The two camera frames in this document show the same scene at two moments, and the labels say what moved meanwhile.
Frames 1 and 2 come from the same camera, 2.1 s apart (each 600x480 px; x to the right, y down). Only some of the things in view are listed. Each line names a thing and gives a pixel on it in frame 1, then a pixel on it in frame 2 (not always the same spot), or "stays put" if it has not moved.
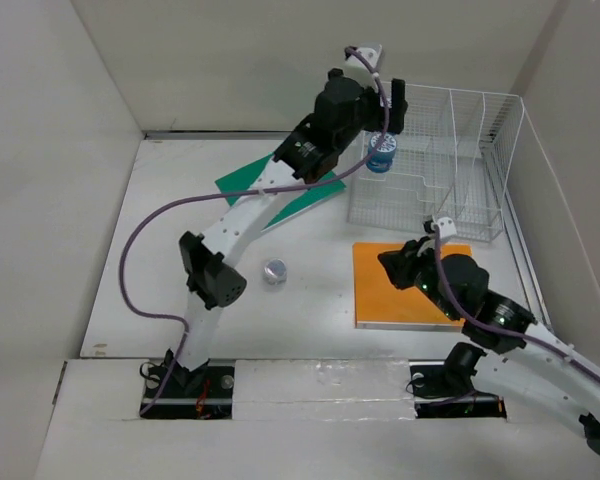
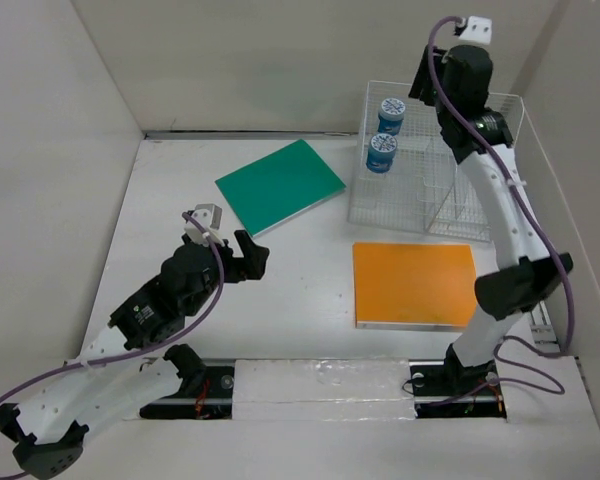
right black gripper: [398, 263] → [422, 85]
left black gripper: [398, 105] → [254, 255]
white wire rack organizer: [452, 162] stays put
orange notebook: [380, 305] stays put
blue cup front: [382, 158] stays put
